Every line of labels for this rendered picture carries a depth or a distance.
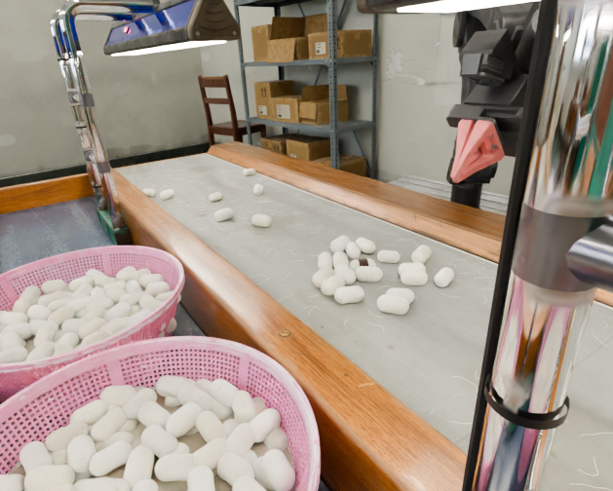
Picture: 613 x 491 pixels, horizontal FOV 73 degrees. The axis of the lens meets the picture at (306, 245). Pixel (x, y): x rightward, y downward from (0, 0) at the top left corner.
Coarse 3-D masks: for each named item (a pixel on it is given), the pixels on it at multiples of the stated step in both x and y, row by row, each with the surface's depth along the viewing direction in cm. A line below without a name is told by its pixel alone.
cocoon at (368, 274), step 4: (360, 268) 53; (364, 268) 53; (368, 268) 53; (372, 268) 53; (376, 268) 53; (356, 272) 54; (360, 272) 53; (364, 272) 53; (368, 272) 53; (372, 272) 53; (376, 272) 53; (380, 272) 53; (356, 276) 54; (360, 276) 53; (364, 276) 53; (368, 276) 53; (372, 276) 53; (376, 276) 53; (380, 276) 53; (360, 280) 53; (364, 280) 53; (368, 280) 53; (372, 280) 53; (376, 280) 53
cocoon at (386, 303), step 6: (384, 294) 47; (378, 300) 47; (384, 300) 47; (390, 300) 46; (396, 300) 46; (402, 300) 46; (378, 306) 47; (384, 306) 46; (390, 306) 46; (396, 306) 46; (402, 306) 46; (408, 306) 46; (390, 312) 47; (396, 312) 46; (402, 312) 46
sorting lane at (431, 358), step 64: (192, 192) 95; (256, 256) 63; (448, 256) 60; (320, 320) 47; (384, 320) 46; (448, 320) 46; (384, 384) 37; (448, 384) 37; (576, 384) 36; (576, 448) 30
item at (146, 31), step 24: (168, 0) 71; (192, 0) 61; (216, 0) 59; (120, 24) 96; (144, 24) 79; (168, 24) 67; (192, 24) 58; (216, 24) 60; (120, 48) 91; (144, 48) 78
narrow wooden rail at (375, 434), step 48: (144, 240) 73; (192, 240) 63; (192, 288) 55; (240, 288) 49; (240, 336) 44; (288, 336) 40; (336, 384) 34; (336, 432) 31; (384, 432) 30; (432, 432) 29; (336, 480) 34; (384, 480) 27; (432, 480) 26
